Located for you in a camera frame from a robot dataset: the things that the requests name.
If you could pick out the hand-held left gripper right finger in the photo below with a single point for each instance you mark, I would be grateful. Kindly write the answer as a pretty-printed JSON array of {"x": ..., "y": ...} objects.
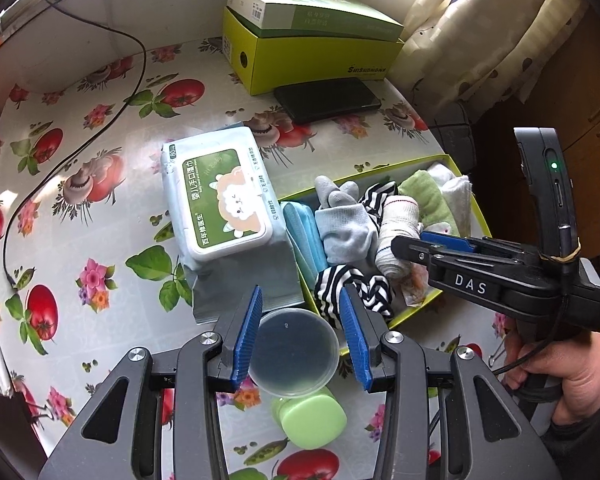
[{"x": 352, "y": 335}]

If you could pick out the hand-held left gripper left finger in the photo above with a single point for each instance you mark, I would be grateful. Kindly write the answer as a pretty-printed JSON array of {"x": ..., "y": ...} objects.
[{"x": 247, "y": 330}]

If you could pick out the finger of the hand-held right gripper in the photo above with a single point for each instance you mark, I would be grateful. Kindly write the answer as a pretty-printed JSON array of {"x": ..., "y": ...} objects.
[
  {"x": 447, "y": 240},
  {"x": 430, "y": 255}
]

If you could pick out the white cloth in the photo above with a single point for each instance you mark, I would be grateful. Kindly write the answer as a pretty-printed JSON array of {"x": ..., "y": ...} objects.
[{"x": 457, "y": 205}]

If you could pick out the white patterned sock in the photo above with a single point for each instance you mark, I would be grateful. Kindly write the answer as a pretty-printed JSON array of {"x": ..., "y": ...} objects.
[{"x": 397, "y": 220}]

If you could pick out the black white striped sock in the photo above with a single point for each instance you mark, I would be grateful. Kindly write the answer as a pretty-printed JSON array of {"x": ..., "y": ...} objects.
[
  {"x": 367, "y": 287},
  {"x": 377, "y": 200}
]

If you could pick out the green towel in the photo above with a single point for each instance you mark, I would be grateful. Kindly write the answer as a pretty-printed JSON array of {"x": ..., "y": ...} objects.
[{"x": 425, "y": 195}]

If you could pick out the clear round plastic container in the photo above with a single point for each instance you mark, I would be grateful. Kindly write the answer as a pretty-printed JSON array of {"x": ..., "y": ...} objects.
[{"x": 295, "y": 355}]

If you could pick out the yellow-green box lid tray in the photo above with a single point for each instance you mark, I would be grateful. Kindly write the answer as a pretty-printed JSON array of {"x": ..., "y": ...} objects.
[{"x": 415, "y": 317}]

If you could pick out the light blue sock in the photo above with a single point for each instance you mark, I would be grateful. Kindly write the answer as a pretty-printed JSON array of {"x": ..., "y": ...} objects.
[
  {"x": 345, "y": 235},
  {"x": 300, "y": 235}
]

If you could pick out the grey glove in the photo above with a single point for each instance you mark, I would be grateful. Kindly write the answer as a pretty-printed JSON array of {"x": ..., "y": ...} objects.
[{"x": 330, "y": 192}]

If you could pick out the person's right forearm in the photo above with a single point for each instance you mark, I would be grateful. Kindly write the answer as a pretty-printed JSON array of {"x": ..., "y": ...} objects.
[{"x": 590, "y": 450}]

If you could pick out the person's right hand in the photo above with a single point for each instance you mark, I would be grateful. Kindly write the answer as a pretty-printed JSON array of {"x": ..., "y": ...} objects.
[{"x": 585, "y": 375}]

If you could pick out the clear plastic wrapper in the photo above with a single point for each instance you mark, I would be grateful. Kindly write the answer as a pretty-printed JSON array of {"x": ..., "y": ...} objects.
[{"x": 415, "y": 285}]

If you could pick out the small green jar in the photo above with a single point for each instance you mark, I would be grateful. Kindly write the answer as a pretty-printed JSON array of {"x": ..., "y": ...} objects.
[{"x": 312, "y": 420}]

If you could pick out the wet wipes pack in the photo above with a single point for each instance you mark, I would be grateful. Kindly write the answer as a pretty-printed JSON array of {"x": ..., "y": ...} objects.
[{"x": 215, "y": 195}]

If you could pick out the wooden cabinet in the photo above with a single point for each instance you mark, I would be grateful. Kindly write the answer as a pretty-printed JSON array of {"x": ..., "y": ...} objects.
[{"x": 595, "y": 135}]

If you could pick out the black phone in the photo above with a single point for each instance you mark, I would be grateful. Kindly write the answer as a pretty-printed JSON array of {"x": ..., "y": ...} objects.
[{"x": 325, "y": 100}]

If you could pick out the floral plastic tablecloth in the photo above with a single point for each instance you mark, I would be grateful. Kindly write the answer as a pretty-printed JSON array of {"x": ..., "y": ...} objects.
[{"x": 105, "y": 210}]

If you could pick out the patterned beige curtain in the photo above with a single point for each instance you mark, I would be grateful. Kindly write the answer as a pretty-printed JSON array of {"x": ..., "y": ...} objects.
[{"x": 455, "y": 35}]

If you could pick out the yellow-green shoebox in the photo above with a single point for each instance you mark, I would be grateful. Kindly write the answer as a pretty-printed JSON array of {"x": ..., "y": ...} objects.
[{"x": 305, "y": 65}]

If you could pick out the white and green box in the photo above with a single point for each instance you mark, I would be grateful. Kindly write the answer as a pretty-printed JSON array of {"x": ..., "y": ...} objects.
[{"x": 330, "y": 15}]

